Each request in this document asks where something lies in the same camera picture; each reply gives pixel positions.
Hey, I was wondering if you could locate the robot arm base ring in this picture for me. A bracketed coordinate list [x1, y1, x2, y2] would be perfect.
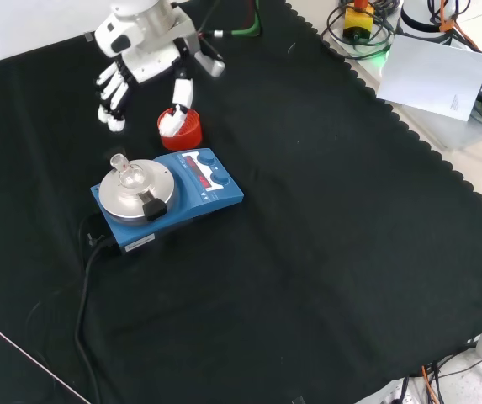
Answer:
[400, 0, 456, 43]

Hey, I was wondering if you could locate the translucent plastic box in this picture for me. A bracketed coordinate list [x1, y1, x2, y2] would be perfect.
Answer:
[408, 100, 482, 151]

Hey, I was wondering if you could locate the thin glass rod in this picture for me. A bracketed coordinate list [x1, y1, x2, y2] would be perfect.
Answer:
[0, 331, 93, 404]

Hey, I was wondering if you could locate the clear round-bottom glass flask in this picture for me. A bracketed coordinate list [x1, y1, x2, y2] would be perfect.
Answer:
[109, 153, 146, 190]

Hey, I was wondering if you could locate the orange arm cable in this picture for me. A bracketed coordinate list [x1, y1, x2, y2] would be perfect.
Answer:
[438, 7, 482, 54]

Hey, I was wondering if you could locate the black heater power cable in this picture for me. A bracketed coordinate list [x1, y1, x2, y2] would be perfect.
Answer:
[74, 212, 118, 404]

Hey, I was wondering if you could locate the black cloth bench cover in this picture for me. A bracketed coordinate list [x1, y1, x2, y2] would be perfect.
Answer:
[0, 0, 482, 404]

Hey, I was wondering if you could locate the heater with blue base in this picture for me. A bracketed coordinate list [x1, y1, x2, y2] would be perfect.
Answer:
[90, 146, 245, 257]

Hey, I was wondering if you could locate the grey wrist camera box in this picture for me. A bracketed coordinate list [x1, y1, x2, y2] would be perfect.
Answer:
[193, 49, 226, 78]

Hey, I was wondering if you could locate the black coiled cable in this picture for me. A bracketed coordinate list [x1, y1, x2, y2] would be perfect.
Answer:
[326, 0, 398, 61]

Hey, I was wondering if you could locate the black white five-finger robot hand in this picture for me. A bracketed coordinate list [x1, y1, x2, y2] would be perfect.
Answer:
[94, 15, 195, 136]

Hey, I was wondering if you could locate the thin orange floor cable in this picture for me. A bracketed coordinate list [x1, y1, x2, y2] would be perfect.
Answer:
[420, 364, 439, 404]

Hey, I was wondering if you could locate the yellow stop button box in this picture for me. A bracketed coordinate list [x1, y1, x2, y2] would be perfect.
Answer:
[342, 0, 376, 43]

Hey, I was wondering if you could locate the red plastic cup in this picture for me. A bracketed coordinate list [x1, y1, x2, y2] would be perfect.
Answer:
[156, 107, 204, 152]

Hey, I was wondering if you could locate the pale white board sheet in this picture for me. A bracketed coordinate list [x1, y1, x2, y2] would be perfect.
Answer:
[377, 34, 482, 123]

